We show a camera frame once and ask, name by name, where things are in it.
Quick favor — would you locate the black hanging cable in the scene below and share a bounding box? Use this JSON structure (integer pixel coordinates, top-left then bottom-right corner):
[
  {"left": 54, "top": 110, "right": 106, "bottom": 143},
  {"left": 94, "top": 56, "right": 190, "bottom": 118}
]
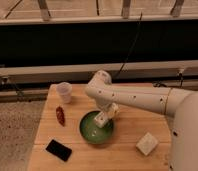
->
[{"left": 112, "top": 12, "right": 144, "bottom": 81}]

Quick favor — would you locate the green ceramic bowl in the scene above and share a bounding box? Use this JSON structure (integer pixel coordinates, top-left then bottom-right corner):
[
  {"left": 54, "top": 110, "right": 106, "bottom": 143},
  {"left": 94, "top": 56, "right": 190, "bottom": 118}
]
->
[{"left": 79, "top": 111, "right": 114, "bottom": 144}]

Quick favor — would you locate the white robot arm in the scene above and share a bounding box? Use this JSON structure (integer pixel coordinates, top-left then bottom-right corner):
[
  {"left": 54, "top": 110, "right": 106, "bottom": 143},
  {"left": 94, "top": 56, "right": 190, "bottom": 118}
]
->
[{"left": 85, "top": 70, "right": 198, "bottom": 171}]

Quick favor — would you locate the white square block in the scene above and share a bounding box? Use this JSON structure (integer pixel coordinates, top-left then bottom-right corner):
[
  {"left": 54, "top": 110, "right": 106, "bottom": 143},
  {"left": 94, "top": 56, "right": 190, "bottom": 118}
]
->
[{"left": 136, "top": 132, "right": 158, "bottom": 156}]

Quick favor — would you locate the red dried chili pepper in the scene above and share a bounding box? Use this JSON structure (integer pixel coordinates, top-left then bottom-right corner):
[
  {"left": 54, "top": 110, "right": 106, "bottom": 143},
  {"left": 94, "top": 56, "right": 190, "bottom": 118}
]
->
[{"left": 56, "top": 106, "right": 65, "bottom": 126}]

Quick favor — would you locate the translucent plastic cup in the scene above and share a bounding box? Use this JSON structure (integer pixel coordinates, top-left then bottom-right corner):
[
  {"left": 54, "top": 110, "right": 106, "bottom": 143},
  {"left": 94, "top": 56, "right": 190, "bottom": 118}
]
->
[{"left": 56, "top": 82, "right": 72, "bottom": 103}]

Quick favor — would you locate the black rectangular sponge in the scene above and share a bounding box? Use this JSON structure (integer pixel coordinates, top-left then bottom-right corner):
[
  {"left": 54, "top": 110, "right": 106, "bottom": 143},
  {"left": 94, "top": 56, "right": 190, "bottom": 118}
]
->
[{"left": 46, "top": 140, "right": 72, "bottom": 161}]

